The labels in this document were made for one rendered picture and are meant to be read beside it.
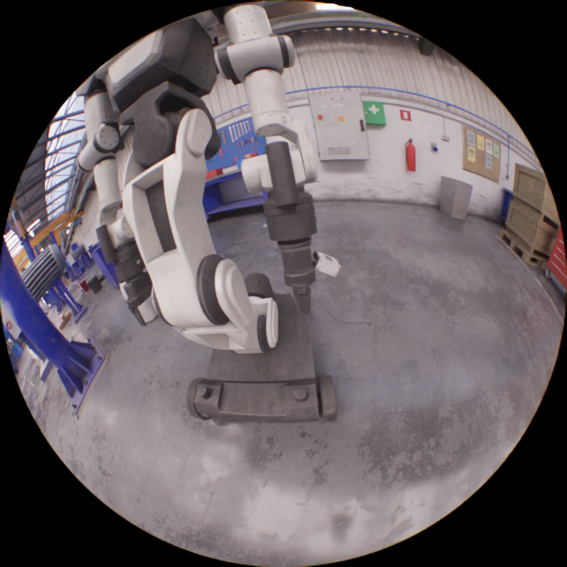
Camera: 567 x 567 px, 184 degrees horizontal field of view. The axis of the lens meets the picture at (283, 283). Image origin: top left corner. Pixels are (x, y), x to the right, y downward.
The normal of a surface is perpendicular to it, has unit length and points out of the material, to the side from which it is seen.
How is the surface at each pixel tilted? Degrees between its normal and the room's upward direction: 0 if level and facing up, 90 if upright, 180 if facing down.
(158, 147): 90
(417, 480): 0
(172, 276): 70
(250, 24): 90
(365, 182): 90
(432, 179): 90
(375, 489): 0
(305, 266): 78
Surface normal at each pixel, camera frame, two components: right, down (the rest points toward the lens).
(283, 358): -0.18, -0.76
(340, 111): -0.26, 0.65
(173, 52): 0.71, 0.45
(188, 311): -0.03, 0.48
